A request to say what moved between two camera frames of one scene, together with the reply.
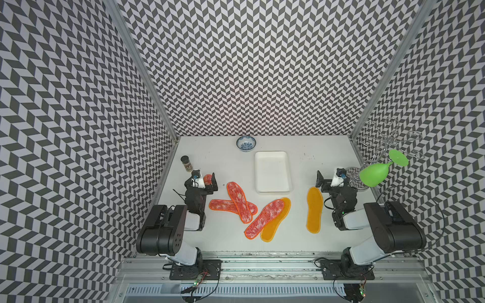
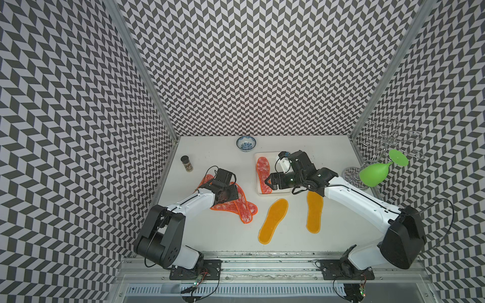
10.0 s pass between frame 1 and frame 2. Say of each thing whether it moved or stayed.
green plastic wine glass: stayed
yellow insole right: stayed
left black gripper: moved
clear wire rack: stayed
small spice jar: stayed
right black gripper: moved
